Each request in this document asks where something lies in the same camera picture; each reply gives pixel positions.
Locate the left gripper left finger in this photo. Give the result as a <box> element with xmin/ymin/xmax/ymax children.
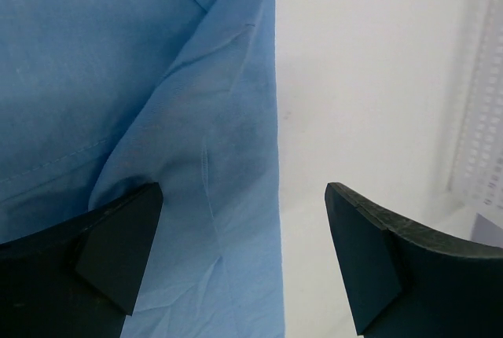
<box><xmin>1</xmin><ymin>183</ymin><xmax>163</xmax><ymax>338</ymax></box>

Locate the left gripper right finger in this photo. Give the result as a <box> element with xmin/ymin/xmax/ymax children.
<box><xmin>325</xmin><ymin>182</ymin><xmax>502</xmax><ymax>338</ymax></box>

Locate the light blue long sleeve shirt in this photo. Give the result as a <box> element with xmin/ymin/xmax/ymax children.
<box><xmin>1</xmin><ymin>0</ymin><xmax>285</xmax><ymax>337</ymax></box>

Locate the white plastic basket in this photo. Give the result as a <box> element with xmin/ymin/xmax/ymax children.
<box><xmin>446</xmin><ymin>0</ymin><xmax>503</xmax><ymax>213</ymax></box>

